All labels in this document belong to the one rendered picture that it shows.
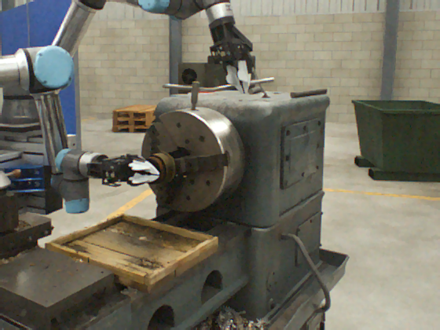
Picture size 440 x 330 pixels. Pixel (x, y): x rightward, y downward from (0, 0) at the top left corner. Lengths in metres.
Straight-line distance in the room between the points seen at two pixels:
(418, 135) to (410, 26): 5.75
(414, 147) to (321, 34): 5.85
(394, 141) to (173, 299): 4.75
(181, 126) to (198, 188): 0.19
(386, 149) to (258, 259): 4.36
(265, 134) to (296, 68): 9.86
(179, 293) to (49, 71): 0.68
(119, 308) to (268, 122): 0.74
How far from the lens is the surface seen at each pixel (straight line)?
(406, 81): 11.34
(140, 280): 1.13
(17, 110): 1.77
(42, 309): 0.90
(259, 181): 1.48
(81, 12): 1.73
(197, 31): 11.77
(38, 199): 1.76
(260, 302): 1.63
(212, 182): 1.38
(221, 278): 1.46
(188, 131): 1.40
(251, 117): 1.47
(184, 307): 1.32
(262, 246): 1.55
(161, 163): 1.31
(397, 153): 5.87
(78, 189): 1.46
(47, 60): 1.36
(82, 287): 0.94
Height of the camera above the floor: 1.38
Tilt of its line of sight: 9 degrees down
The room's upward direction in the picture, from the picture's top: straight up
